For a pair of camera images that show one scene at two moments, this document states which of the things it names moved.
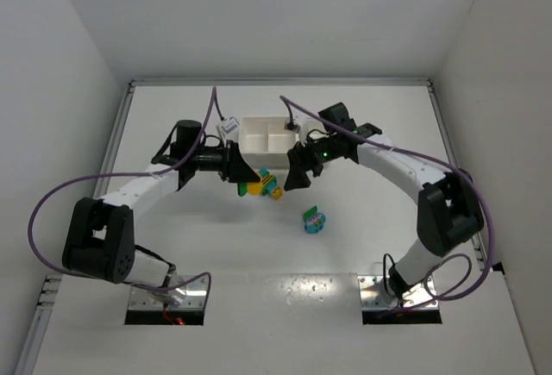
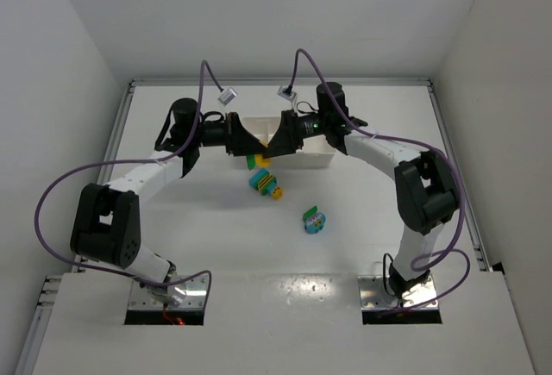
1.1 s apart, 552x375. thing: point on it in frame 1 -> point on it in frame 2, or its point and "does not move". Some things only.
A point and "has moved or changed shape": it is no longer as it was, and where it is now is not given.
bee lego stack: x=269 y=184 does not move
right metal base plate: x=373 y=295 does not move
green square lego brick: x=241 y=188 has moved or changed shape
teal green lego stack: x=314 y=221 does not move
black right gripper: x=299 y=158 -> x=291 y=130
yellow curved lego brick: x=254 y=188 -> x=260 y=162
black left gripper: x=230 y=160 -> x=232 y=134
